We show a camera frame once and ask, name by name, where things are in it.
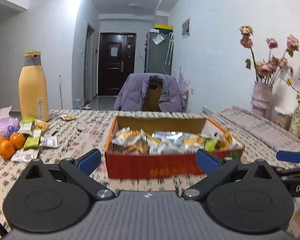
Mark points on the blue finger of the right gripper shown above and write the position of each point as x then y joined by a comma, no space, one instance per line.
292,157

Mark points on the green packet near tangerines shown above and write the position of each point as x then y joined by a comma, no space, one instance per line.
26,126

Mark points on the purple tissue pack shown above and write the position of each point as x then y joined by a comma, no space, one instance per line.
8,124

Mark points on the purple jacket on chair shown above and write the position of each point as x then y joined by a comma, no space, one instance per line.
133,92

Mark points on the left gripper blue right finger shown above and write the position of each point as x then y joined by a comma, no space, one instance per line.
207,162

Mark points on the clear storage jar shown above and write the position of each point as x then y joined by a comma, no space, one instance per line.
282,117

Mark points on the grey refrigerator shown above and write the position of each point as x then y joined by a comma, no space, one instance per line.
158,53

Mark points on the wooden chair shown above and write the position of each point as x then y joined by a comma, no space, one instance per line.
151,100

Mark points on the orange cardboard box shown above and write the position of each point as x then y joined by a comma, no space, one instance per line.
153,158

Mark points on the dried pink roses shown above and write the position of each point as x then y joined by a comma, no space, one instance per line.
273,68

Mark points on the dark entrance door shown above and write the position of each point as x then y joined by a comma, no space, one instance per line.
116,61

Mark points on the pink ceramic vase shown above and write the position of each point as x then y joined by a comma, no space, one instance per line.
261,100

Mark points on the yellow thermos bottle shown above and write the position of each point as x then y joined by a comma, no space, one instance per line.
33,88

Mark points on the oat crisp packet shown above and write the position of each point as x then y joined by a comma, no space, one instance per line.
126,137

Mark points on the silver yellow long snack bag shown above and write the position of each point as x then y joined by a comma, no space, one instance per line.
174,137

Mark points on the floral patterned vase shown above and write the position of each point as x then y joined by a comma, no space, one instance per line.
294,128

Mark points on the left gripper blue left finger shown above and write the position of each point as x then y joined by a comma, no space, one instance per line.
89,162

